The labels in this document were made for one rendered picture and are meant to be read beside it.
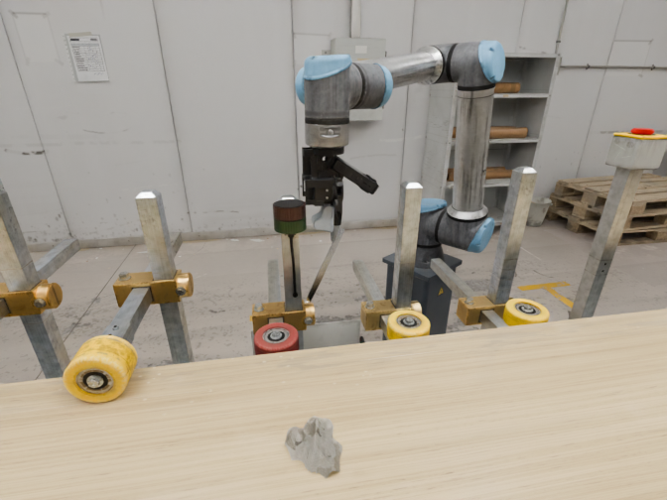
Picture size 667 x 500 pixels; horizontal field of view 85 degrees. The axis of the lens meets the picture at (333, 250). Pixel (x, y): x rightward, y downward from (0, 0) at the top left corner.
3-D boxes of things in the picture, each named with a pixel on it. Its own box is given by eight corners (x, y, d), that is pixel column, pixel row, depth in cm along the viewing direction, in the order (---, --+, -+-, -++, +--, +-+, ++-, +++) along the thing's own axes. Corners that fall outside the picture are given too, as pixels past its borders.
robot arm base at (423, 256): (392, 258, 166) (393, 237, 162) (418, 246, 177) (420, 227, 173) (427, 272, 153) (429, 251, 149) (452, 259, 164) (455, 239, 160)
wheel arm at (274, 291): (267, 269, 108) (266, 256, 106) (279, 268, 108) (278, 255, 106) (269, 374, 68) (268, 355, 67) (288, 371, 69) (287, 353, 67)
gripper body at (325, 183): (302, 198, 83) (301, 144, 78) (339, 196, 85) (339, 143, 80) (306, 208, 76) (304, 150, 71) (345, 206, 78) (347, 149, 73)
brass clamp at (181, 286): (127, 293, 76) (122, 271, 74) (195, 287, 78) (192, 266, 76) (117, 310, 71) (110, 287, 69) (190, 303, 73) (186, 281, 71)
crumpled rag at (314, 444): (278, 428, 48) (277, 415, 47) (327, 412, 51) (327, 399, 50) (298, 490, 41) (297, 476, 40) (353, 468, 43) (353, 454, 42)
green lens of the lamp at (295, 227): (273, 223, 70) (273, 212, 70) (305, 221, 71) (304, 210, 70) (274, 235, 65) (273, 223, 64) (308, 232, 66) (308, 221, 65)
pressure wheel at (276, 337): (258, 369, 73) (253, 321, 68) (299, 364, 74) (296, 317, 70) (258, 400, 66) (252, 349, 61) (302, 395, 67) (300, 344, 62)
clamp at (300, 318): (254, 322, 84) (252, 304, 82) (313, 316, 86) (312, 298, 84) (253, 337, 79) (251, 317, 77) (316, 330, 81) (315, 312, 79)
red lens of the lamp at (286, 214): (272, 211, 69) (272, 199, 69) (304, 209, 70) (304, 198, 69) (273, 221, 64) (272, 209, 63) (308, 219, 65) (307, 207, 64)
